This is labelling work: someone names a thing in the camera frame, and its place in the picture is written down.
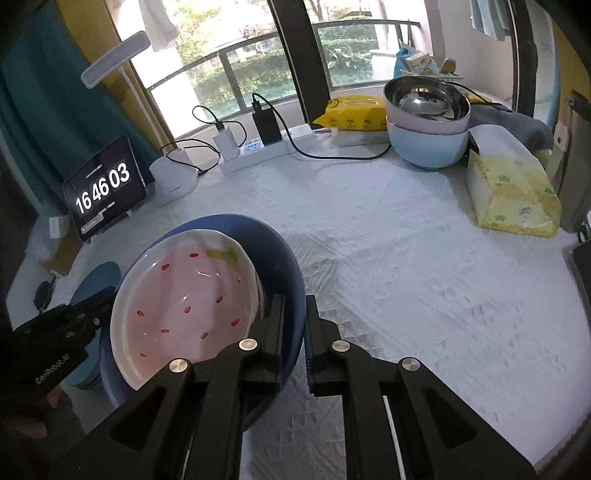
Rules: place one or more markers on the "black power adapter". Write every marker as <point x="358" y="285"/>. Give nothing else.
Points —
<point x="267" y="127"/>

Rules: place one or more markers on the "pink strawberry print bowl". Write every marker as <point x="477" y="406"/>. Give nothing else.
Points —
<point x="184" y="295"/>

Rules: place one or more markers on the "white desk lamp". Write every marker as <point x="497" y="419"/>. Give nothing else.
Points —
<point x="173" y="180"/>

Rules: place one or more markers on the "stainless steel bowl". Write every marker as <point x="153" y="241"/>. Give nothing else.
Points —
<point x="425" y="99"/>

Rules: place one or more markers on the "blue plastic bag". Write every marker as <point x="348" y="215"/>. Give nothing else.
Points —
<point x="402" y="62"/>

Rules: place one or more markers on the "hanging light blue towel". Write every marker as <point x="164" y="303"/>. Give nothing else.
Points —
<point x="489" y="18"/>

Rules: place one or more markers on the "small white box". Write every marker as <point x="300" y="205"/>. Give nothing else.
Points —
<point x="59" y="227"/>

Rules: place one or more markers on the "black window frame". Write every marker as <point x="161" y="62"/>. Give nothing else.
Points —
<point x="304" y="55"/>

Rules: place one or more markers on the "large blue bowl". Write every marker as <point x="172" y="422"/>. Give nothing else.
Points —
<point x="281" y="267"/>

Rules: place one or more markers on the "light blue bowl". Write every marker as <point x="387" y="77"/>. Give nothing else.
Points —
<point x="427" y="147"/>

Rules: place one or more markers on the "blue plate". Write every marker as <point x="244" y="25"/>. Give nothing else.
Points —
<point x="99" y="279"/>

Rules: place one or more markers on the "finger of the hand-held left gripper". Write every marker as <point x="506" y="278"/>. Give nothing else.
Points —
<point x="69" y="325"/>

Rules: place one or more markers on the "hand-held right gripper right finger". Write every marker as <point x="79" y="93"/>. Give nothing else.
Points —
<point x="310" y="332"/>

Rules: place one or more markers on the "teal curtain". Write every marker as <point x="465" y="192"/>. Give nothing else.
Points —
<point x="55" y="115"/>

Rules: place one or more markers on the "hanging white cloth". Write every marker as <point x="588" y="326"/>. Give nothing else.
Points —
<point x="159" y="23"/>

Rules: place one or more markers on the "white textured tablecloth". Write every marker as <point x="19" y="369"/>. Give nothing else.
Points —
<point x="415" y="277"/>

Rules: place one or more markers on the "white power strip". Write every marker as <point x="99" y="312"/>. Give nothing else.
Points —
<point x="258" y="154"/>

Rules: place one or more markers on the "pale pink bowl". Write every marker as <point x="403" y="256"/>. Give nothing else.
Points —
<point x="461" y="124"/>

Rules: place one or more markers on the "person's left hand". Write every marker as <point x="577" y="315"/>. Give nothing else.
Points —
<point x="27" y="420"/>

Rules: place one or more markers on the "white flat box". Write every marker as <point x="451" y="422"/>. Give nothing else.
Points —
<point x="360" y="138"/>

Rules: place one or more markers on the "tablet with clock display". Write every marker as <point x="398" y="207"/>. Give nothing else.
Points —
<point x="104" y="189"/>

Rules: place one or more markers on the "grey cloth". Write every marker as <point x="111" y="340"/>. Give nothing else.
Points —
<point x="508" y="122"/>

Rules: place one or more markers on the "cardboard box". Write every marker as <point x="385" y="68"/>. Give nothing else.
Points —
<point x="62" y="256"/>

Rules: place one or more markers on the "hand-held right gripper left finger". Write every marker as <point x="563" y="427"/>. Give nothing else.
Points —
<point x="279" y="327"/>

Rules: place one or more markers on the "white charger plug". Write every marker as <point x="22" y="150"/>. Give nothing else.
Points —
<point x="226" y="143"/>

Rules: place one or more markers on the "black balcony railing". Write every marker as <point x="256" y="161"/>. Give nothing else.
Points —
<point x="258" y="55"/>

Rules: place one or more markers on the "yellow patterned tissue pack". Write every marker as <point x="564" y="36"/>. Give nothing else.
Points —
<point x="512" y="194"/>

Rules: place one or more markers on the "yellow wet wipes pack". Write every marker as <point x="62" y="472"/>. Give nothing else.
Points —
<point x="353" y="115"/>

